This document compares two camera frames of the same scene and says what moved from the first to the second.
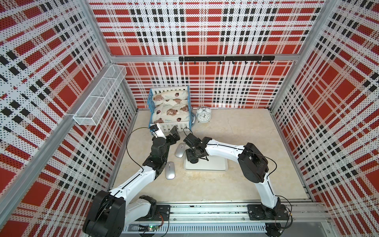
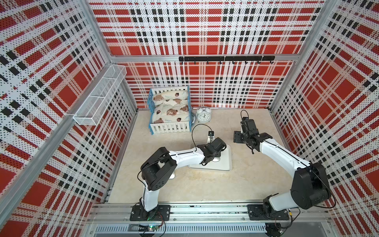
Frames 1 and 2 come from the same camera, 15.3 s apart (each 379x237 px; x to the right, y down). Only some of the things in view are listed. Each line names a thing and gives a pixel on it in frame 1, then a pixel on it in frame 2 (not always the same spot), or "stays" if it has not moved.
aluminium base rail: x=303 y=217 stays
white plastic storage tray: x=215 y=163 stays
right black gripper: x=189 y=155 -> x=237 y=136
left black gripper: x=172 y=140 -> x=218 y=154
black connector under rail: x=273 y=229 stays
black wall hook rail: x=227 y=59 stays
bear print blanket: x=168 y=113 stays
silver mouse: x=180 y=150 -> x=216 y=159
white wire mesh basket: x=92 y=110 stays
